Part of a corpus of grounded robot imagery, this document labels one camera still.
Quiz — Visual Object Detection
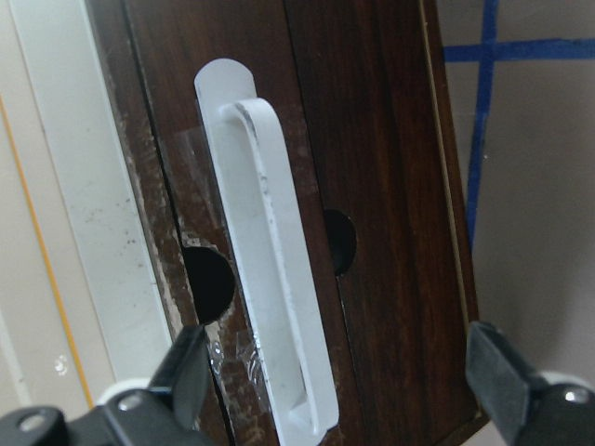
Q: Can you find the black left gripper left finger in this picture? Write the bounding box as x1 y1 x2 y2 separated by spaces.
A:
148 325 210 427

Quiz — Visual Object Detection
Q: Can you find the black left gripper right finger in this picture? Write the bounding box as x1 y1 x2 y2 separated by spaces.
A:
466 321 547 418

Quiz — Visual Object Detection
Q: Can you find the white drawer handle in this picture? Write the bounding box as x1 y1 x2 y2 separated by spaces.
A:
194 59 339 445

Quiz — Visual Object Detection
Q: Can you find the dark wooden drawer cabinet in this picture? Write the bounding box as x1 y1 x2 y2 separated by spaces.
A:
86 0 489 446

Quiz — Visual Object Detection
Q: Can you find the cream plastic storage box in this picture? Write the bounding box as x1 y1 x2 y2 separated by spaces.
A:
1 1 171 403

